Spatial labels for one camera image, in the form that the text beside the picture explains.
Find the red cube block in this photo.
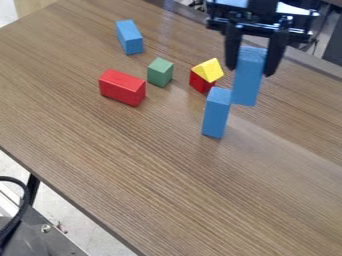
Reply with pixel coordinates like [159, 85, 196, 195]
[188, 70, 217, 95]

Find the blue cuboid block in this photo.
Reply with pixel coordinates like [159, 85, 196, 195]
[200, 86, 234, 140]
[229, 45, 269, 107]
[114, 19, 146, 56]

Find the red cuboid block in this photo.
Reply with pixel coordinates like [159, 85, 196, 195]
[97, 68, 149, 108]

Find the yellow triangular block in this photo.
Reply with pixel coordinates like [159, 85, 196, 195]
[191, 57, 226, 84]

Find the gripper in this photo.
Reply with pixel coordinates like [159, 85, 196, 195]
[204, 0, 321, 78]

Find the black cable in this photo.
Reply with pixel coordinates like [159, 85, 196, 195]
[0, 175, 33, 248]

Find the green cube block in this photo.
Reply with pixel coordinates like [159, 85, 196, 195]
[145, 56, 176, 89]

